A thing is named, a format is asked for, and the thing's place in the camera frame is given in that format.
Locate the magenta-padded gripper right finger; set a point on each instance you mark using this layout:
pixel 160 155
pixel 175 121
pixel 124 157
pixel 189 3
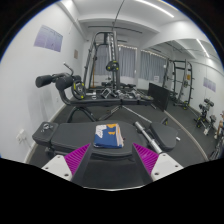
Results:
pixel 148 158

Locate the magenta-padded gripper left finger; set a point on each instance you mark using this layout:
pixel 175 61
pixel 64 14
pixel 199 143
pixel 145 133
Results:
pixel 75 158

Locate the orange and blue printed towel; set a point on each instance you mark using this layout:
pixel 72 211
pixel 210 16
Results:
pixel 108 136

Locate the silver barbell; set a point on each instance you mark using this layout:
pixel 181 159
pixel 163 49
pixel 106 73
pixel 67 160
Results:
pixel 148 137

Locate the black padded workout bench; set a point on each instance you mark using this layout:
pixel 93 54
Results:
pixel 73 136

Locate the small black bench pad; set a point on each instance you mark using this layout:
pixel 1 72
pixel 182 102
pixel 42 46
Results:
pixel 164 135

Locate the black bench with leg rollers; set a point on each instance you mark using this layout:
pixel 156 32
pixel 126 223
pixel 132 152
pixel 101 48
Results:
pixel 100 101

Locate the black plyo box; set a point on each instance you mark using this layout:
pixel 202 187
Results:
pixel 159 96

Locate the black weight plate yellow marks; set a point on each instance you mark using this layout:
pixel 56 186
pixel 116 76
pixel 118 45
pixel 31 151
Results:
pixel 79 89

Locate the dumbbell rack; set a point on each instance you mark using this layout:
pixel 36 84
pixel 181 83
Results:
pixel 205 115

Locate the black squat rack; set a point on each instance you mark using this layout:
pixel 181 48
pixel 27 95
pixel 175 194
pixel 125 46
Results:
pixel 186 83

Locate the grey window curtain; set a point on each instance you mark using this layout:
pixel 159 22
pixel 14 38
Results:
pixel 152 66
pixel 128 61

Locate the small weight plate on rack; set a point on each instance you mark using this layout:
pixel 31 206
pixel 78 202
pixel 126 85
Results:
pixel 112 66

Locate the grey smith machine rack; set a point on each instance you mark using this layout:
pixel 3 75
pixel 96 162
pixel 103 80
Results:
pixel 115 46

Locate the white wall socket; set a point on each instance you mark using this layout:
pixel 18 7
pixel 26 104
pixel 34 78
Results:
pixel 21 136

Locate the small purple wall poster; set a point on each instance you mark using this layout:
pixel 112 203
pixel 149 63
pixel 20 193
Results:
pixel 209 84

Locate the small brown wall frame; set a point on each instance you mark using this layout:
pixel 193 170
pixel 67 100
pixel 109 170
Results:
pixel 76 54

